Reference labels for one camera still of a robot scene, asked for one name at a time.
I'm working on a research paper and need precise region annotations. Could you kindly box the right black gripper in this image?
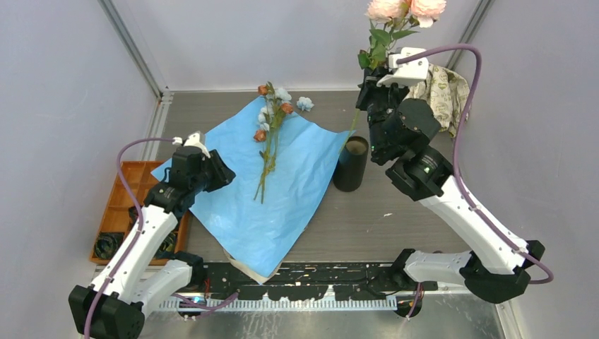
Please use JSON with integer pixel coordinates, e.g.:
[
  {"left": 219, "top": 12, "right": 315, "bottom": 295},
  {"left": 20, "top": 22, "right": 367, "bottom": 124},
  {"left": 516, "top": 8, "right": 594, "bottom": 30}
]
[{"left": 353, "top": 66, "right": 408, "bottom": 159}]

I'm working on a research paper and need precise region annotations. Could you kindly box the pink peony flower stem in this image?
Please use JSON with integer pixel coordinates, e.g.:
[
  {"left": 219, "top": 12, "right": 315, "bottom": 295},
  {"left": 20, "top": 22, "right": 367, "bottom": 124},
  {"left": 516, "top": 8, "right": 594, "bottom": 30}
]
[{"left": 357, "top": 1, "right": 446, "bottom": 155}]

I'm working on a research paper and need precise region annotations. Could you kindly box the blue paper flower bouquet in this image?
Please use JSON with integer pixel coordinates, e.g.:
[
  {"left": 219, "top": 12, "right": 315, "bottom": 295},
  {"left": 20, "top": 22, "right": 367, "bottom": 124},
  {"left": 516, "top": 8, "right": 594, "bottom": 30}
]
[{"left": 150, "top": 97, "right": 351, "bottom": 280}]

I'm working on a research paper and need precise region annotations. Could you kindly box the light blue flower stem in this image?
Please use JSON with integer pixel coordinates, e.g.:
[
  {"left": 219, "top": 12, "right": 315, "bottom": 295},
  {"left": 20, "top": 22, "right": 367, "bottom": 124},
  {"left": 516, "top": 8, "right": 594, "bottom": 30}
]
[{"left": 259, "top": 87, "right": 293, "bottom": 188}]

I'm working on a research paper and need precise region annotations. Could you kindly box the orange rose flower stem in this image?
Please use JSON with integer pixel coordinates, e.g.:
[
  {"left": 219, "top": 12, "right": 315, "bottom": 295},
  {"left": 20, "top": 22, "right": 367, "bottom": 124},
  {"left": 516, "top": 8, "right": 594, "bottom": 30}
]
[{"left": 253, "top": 82, "right": 295, "bottom": 205}]

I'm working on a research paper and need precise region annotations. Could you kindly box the beige ribbon bow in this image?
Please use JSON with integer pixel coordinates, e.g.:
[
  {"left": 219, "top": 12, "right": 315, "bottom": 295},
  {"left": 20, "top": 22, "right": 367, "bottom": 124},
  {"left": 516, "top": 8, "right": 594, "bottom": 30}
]
[{"left": 223, "top": 249, "right": 283, "bottom": 285}]

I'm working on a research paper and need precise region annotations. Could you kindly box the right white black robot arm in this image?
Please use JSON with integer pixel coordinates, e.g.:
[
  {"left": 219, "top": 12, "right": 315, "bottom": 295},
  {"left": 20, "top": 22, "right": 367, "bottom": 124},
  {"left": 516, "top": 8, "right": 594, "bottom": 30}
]
[{"left": 356, "top": 66, "right": 545, "bottom": 304}]

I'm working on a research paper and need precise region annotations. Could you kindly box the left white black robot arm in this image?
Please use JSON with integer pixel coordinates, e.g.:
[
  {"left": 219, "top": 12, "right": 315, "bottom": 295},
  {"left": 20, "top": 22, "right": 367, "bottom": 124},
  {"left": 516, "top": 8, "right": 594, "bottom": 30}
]
[{"left": 69, "top": 146, "right": 235, "bottom": 338}]

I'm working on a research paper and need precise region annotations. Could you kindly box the black cylindrical vase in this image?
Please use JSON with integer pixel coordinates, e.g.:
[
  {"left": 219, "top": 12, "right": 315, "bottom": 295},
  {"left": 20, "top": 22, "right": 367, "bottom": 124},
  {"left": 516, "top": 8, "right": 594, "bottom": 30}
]
[{"left": 333, "top": 136, "right": 369, "bottom": 192}]

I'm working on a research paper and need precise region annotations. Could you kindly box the cream patterned cloth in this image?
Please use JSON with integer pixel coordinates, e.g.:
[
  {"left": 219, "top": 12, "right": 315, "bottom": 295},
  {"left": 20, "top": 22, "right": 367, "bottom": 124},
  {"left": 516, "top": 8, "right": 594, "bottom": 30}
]
[{"left": 405, "top": 64, "right": 470, "bottom": 138}]

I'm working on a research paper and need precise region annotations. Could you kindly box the orange compartment tray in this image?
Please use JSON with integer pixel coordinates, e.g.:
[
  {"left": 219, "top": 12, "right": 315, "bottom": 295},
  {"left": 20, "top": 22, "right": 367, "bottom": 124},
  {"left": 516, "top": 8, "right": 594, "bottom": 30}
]
[{"left": 89, "top": 161, "right": 191, "bottom": 266}]

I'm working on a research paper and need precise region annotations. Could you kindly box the loose light blue blossom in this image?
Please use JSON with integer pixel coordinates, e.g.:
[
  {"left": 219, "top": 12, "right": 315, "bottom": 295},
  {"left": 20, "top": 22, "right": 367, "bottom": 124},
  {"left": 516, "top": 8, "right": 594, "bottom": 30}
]
[{"left": 296, "top": 97, "right": 314, "bottom": 112}]

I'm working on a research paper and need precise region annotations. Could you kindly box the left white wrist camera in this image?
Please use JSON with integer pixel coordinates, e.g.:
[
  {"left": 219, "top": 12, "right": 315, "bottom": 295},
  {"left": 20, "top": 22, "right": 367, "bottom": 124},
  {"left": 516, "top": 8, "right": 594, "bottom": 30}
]
[{"left": 172, "top": 131, "right": 211, "bottom": 158}]

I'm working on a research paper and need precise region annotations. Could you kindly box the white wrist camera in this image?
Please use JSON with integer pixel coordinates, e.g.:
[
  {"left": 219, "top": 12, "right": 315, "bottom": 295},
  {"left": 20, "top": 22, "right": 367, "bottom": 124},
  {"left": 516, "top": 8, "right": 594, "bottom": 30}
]
[
  {"left": 376, "top": 47, "right": 429, "bottom": 87},
  {"left": 172, "top": 131, "right": 211, "bottom": 158}
]

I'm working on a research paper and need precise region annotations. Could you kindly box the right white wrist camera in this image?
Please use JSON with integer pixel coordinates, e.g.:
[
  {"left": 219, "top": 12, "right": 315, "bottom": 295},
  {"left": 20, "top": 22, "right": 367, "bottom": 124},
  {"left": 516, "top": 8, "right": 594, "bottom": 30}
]
[{"left": 376, "top": 47, "right": 429, "bottom": 87}]

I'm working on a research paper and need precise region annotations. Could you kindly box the rolled dark strap front-right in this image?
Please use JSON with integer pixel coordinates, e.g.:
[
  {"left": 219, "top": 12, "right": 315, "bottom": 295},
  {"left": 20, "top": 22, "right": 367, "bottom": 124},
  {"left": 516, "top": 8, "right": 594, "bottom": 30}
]
[{"left": 154, "top": 232, "right": 179, "bottom": 261}]

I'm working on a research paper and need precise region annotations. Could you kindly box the rolled dark strap front-left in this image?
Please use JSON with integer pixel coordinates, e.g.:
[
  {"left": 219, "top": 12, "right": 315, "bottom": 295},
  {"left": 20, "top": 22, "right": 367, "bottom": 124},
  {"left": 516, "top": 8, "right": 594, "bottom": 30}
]
[{"left": 93, "top": 232, "right": 126, "bottom": 261}]

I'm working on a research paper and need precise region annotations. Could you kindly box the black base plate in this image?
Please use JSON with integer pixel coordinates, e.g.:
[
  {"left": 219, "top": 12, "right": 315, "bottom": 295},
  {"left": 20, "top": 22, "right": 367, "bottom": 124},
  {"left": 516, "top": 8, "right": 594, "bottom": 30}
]
[{"left": 177, "top": 262, "right": 417, "bottom": 302}]

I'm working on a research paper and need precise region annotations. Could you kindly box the aluminium frame rail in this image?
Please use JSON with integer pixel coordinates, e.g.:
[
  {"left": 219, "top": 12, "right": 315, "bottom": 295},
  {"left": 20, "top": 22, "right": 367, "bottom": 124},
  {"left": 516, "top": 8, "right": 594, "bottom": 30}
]
[{"left": 87, "top": 263, "right": 514, "bottom": 312}]

